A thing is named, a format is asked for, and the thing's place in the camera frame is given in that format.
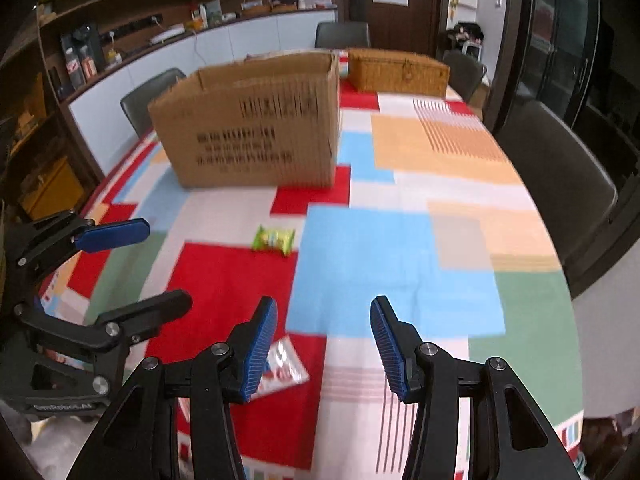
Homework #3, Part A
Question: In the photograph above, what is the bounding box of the small green candy packet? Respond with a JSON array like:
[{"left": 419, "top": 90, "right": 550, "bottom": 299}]
[{"left": 251, "top": 226, "right": 297, "bottom": 259}]

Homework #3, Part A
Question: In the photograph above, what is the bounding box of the dark grey chair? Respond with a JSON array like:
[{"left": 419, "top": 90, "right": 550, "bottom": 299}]
[
  {"left": 315, "top": 21, "right": 371, "bottom": 50},
  {"left": 492, "top": 100, "right": 621, "bottom": 266},
  {"left": 442, "top": 50, "right": 488, "bottom": 103},
  {"left": 120, "top": 67, "right": 188, "bottom": 138}
]

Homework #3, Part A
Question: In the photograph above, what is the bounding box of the wicker basket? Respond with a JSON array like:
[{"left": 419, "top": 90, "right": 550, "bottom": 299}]
[{"left": 346, "top": 47, "right": 451, "bottom": 99}]

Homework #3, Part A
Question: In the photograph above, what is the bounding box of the dark pile of bags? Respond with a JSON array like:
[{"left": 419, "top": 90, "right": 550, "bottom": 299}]
[{"left": 447, "top": 22, "right": 486, "bottom": 56}]

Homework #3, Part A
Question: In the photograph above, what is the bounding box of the yellow storage box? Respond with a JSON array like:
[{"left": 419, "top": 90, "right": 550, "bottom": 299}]
[{"left": 20, "top": 155, "right": 86, "bottom": 221}]

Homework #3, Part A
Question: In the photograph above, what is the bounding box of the brown cardboard box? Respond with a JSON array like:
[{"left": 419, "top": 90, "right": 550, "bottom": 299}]
[{"left": 147, "top": 51, "right": 342, "bottom": 190}]

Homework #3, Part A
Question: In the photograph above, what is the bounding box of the colourful patchwork tablecloth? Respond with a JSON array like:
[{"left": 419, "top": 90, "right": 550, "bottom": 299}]
[{"left": 37, "top": 50, "right": 586, "bottom": 480}]

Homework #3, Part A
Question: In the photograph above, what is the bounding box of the white sideboard cabinet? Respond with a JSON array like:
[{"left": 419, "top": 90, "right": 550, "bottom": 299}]
[{"left": 65, "top": 7, "right": 346, "bottom": 176}]

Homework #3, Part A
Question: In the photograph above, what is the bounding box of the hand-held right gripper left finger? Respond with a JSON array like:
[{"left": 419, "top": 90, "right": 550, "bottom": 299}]
[{"left": 67, "top": 296, "right": 279, "bottom": 480}]

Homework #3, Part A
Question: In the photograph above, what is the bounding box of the pink white berry-print packet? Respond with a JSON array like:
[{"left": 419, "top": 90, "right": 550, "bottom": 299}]
[{"left": 256, "top": 337, "right": 310, "bottom": 401}]

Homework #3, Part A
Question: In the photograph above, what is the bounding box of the glass door cabinet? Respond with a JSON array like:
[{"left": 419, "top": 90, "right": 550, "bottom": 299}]
[{"left": 515, "top": 0, "right": 640, "bottom": 161}]

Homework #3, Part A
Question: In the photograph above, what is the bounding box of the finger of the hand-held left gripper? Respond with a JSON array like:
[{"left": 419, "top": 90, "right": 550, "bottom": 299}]
[
  {"left": 7, "top": 210, "right": 151, "bottom": 281},
  {"left": 15, "top": 289, "right": 193, "bottom": 354}
]

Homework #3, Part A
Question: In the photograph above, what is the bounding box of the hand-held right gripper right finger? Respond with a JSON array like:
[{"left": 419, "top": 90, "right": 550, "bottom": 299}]
[{"left": 370, "top": 296, "right": 581, "bottom": 480}]

